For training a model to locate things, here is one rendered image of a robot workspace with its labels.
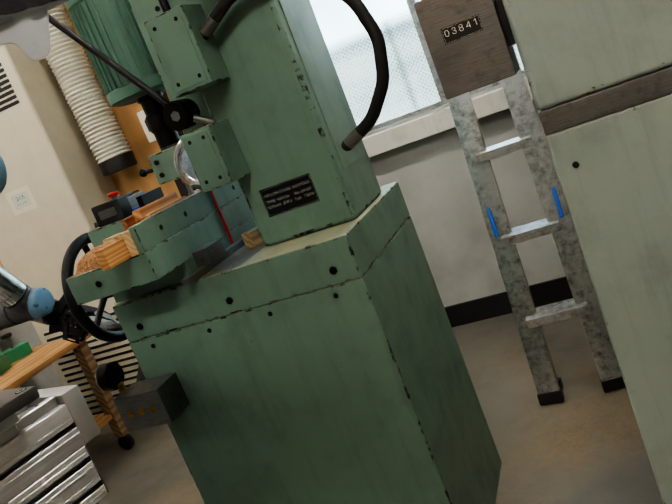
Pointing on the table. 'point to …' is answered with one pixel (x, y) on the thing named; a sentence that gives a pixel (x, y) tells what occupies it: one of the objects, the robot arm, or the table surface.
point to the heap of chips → (89, 260)
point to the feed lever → (185, 112)
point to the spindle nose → (157, 122)
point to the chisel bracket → (164, 166)
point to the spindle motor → (115, 47)
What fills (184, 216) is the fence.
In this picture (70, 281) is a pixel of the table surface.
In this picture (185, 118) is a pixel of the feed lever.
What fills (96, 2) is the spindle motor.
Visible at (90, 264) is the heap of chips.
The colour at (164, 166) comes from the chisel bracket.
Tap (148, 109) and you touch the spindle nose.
